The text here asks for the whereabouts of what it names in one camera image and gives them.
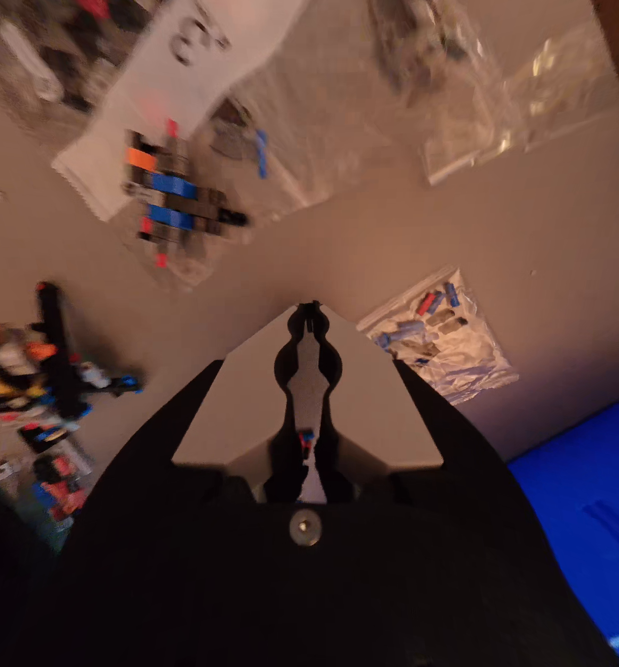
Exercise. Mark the clear bag of pale parts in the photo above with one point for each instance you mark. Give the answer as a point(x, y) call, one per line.
point(523, 104)

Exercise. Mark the small black orange lego assembly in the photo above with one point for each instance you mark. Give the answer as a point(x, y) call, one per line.
point(168, 185)

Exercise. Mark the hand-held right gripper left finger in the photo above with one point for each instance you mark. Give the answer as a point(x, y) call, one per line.
point(231, 417)

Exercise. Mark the blue lego axle pin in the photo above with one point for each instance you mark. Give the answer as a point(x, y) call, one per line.
point(261, 154)

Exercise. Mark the small bag of blue parts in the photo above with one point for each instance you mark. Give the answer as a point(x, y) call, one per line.
point(434, 338)

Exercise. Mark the blue plastic bin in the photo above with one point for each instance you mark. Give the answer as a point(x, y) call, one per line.
point(575, 495)

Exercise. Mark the partly built black lego assembly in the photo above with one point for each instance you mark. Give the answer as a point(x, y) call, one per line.
point(59, 365)

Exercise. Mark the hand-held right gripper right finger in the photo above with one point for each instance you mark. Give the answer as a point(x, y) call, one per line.
point(387, 417)

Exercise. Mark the large white-label lego parts bag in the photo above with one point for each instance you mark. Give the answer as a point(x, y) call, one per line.
point(184, 78)

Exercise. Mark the small red blue lego piece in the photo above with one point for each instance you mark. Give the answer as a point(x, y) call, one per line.
point(305, 440)

